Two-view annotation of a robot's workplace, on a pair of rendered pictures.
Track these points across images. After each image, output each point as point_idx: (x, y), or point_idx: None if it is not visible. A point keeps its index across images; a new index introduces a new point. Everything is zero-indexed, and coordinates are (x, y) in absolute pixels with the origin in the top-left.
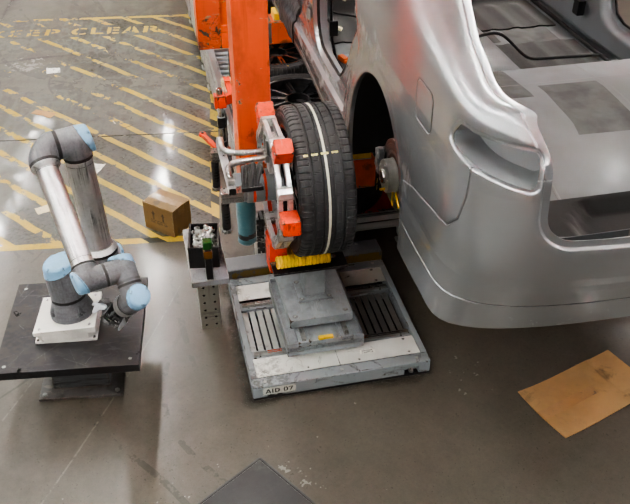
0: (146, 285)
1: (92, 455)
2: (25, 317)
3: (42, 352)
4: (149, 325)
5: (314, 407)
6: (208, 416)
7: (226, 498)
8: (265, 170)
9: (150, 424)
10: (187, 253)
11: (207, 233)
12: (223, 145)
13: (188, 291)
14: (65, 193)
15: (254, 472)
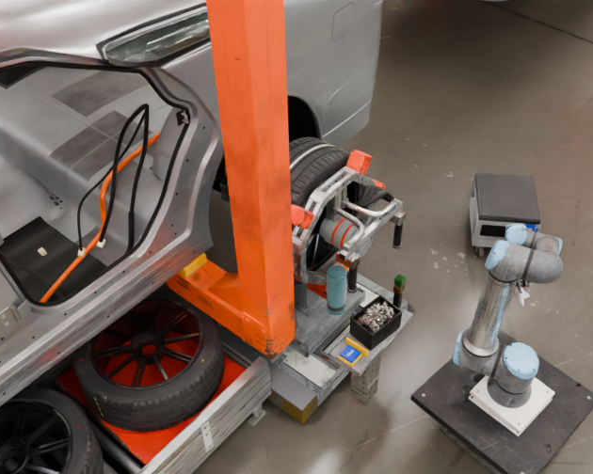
0: (421, 386)
1: None
2: (543, 436)
3: (551, 387)
4: (409, 431)
5: (378, 279)
6: (443, 324)
7: (516, 210)
8: (340, 220)
9: None
10: (385, 343)
11: (374, 310)
12: (359, 231)
13: (345, 438)
14: (541, 249)
15: (490, 210)
